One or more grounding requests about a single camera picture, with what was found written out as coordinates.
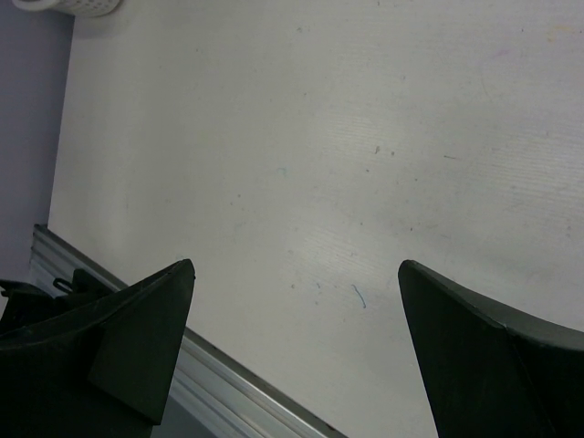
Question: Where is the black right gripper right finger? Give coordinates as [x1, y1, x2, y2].
[398, 260, 583, 437]

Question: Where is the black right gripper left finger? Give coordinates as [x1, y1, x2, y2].
[1, 259, 195, 437]

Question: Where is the aluminium table front rail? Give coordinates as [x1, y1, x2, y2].
[29, 224, 343, 437]

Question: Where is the white plastic laundry basket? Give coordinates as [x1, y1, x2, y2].
[12, 0, 121, 18]

